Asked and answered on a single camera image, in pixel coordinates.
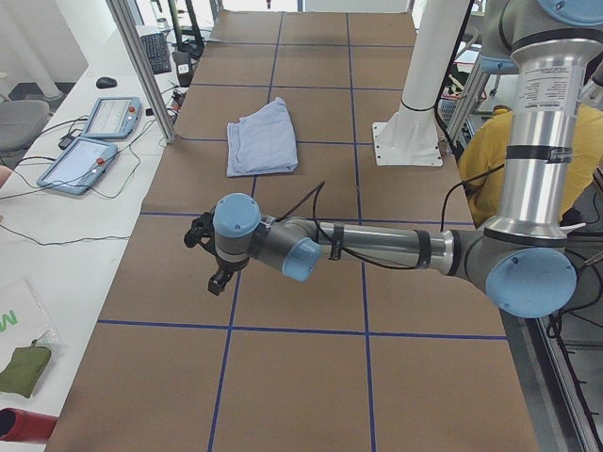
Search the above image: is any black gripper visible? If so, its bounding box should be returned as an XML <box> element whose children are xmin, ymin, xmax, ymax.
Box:
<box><xmin>207</xmin><ymin>257</ymin><xmax>248</xmax><ymax>296</ymax></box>

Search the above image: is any blue striped button shirt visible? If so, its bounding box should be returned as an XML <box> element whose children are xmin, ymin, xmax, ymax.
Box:
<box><xmin>226</xmin><ymin>97</ymin><xmax>299</xmax><ymax>177</ymax></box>

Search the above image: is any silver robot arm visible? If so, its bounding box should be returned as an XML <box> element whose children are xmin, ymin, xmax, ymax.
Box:
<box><xmin>400</xmin><ymin>0</ymin><xmax>473</xmax><ymax>114</ymax></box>
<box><xmin>200</xmin><ymin>1</ymin><xmax>602</xmax><ymax>318</ymax></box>

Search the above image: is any lower grey teach pendant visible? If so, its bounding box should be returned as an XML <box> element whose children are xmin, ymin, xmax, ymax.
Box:
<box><xmin>37</xmin><ymin>137</ymin><xmax>118</xmax><ymax>195</ymax></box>

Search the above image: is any grey teach pendant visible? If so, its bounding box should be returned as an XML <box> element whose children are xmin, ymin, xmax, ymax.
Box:
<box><xmin>37</xmin><ymin>137</ymin><xmax>118</xmax><ymax>195</ymax></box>
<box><xmin>81</xmin><ymin>97</ymin><xmax>141</xmax><ymax>140</ymax></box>

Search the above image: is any upper grey teach pendant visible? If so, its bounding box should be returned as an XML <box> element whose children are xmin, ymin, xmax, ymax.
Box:
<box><xmin>81</xmin><ymin>97</ymin><xmax>141</xmax><ymax>140</ymax></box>

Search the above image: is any black computer mouse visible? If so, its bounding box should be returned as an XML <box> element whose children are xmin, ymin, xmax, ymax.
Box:
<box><xmin>95</xmin><ymin>76</ymin><xmax>118</xmax><ymax>89</ymax></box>

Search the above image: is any black keyboard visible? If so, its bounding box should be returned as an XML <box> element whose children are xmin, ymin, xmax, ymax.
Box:
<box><xmin>139</xmin><ymin>33</ymin><xmax>171</xmax><ymax>74</ymax></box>

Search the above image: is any red cylinder object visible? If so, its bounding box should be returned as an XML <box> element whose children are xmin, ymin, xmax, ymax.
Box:
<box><xmin>1</xmin><ymin>408</ymin><xmax>57</xmax><ymax>444</ymax></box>

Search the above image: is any grey office chair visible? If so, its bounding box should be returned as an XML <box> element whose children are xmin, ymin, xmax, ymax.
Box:
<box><xmin>1</xmin><ymin>100</ymin><xmax>50</xmax><ymax>156</ymax></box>

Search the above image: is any person in yellow shirt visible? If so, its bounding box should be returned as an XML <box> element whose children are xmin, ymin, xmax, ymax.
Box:
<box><xmin>458</xmin><ymin>105</ymin><xmax>602</xmax><ymax>227</ymax></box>

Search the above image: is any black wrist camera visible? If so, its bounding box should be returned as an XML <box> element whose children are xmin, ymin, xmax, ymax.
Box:
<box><xmin>184</xmin><ymin>212</ymin><xmax>215</xmax><ymax>254</ymax></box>

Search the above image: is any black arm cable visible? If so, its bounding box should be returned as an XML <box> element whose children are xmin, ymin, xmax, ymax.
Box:
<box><xmin>277</xmin><ymin>162</ymin><xmax>508</xmax><ymax>272</ymax></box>

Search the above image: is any black pendant cable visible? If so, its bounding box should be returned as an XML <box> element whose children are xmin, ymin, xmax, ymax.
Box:
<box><xmin>0</xmin><ymin>117</ymin><xmax>156</xmax><ymax>247</ymax></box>

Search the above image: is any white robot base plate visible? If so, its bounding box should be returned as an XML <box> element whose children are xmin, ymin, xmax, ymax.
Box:
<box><xmin>371</xmin><ymin>122</ymin><xmax>443</xmax><ymax>168</ymax></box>

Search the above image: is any grey aluminium frame post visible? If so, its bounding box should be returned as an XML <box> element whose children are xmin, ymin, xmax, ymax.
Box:
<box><xmin>106</xmin><ymin>0</ymin><xmax>175</xmax><ymax>144</ymax></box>

